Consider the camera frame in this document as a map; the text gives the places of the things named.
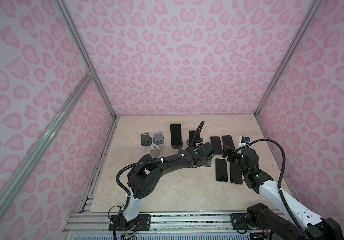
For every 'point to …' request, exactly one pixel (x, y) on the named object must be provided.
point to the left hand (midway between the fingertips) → (203, 157)
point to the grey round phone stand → (158, 138)
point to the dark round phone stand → (145, 140)
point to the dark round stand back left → (177, 146)
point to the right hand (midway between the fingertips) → (230, 145)
